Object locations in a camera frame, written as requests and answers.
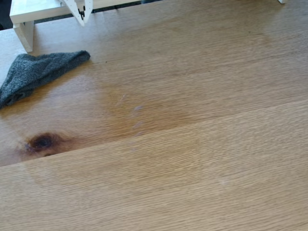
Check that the dark grey fluffy cloth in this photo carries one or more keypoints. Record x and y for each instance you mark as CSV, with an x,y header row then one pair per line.
x,y
36,69

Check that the white wooden shelf stand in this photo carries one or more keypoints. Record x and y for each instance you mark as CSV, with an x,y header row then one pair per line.
x,y
36,12

